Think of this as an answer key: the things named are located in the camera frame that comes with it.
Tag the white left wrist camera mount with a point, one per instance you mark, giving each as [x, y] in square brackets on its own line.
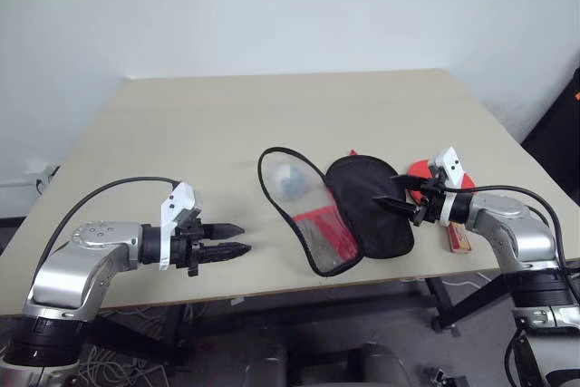
[179, 199]

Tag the white wall outlet box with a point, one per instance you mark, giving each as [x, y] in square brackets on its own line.
[41, 174]

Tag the black table leg frame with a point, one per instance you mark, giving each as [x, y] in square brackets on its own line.
[136, 337]
[446, 305]

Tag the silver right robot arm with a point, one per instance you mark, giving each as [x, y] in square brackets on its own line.
[521, 233]

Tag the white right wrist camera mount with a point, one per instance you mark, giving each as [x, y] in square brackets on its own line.
[451, 162]

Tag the white table edge label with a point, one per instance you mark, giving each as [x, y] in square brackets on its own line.
[236, 302]

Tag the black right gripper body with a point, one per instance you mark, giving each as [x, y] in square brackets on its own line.
[430, 206]

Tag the small black floor device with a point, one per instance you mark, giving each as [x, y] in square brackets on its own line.
[441, 378]

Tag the red round object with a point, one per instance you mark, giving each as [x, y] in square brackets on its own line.
[419, 168]

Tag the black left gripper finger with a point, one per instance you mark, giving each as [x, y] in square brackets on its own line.
[224, 251]
[224, 231]

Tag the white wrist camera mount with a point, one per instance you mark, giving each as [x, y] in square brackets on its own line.
[179, 199]
[451, 162]

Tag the dark grey rounded shape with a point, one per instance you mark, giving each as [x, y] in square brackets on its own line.
[385, 366]

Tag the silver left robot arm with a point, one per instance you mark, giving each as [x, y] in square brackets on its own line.
[81, 264]

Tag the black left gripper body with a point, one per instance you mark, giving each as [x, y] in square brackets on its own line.
[188, 251]

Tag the clear black-trimmed zip pouch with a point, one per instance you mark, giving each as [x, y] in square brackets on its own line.
[367, 206]

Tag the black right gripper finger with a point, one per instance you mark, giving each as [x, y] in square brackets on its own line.
[410, 182]
[399, 207]

